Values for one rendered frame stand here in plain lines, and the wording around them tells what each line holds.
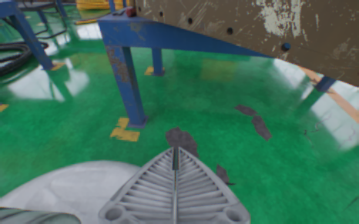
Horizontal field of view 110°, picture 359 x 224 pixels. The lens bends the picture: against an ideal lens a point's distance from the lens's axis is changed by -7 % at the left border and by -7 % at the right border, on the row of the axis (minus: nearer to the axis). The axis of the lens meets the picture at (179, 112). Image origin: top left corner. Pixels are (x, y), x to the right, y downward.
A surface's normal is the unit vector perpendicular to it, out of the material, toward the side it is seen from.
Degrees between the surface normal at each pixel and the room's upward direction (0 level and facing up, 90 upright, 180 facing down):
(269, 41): 90
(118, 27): 90
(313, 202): 0
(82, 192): 69
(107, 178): 1
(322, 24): 90
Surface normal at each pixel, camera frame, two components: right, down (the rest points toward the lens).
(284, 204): 0.03, -0.70
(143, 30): -0.11, 0.70
